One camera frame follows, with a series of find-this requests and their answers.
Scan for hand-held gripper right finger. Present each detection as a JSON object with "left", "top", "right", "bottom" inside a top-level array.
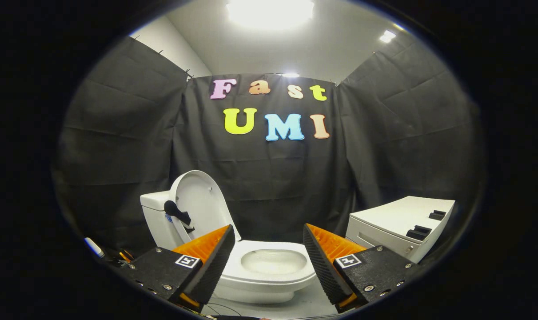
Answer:
[{"left": 303, "top": 224, "right": 422, "bottom": 314}]

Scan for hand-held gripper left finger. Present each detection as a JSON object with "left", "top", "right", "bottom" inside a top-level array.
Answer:
[{"left": 126, "top": 224, "right": 236, "bottom": 312}]

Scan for white toilet lid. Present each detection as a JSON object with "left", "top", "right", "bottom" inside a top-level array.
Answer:
[{"left": 169, "top": 170, "right": 242, "bottom": 244}]

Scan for white ceramic toilet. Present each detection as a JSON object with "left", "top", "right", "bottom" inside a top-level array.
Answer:
[{"left": 140, "top": 191, "right": 317, "bottom": 304}]

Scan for white drawer cabinet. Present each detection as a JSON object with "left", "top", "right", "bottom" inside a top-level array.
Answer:
[{"left": 345, "top": 196, "right": 456, "bottom": 264}]

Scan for black backdrop cloth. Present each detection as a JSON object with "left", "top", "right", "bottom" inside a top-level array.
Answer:
[{"left": 53, "top": 36, "right": 485, "bottom": 254}]

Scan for white and blue device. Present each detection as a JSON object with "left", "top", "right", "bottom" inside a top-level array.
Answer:
[{"left": 84, "top": 237, "right": 105, "bottom": 258}]

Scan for large ceiling light panel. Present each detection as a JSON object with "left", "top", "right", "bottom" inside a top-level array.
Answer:
[{"left": 226, "top": 0, "right": 316, "bottom": 29}]

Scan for black lid pull strap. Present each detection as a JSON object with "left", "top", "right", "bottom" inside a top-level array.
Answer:
[{"left": 164, "top": 200, "right": 195, "bottom": 234}]

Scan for tangle of cables with orange tool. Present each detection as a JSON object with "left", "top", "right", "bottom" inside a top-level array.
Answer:
[{"left": 104, "top": 248, "right": 134, "bottom": 267}]

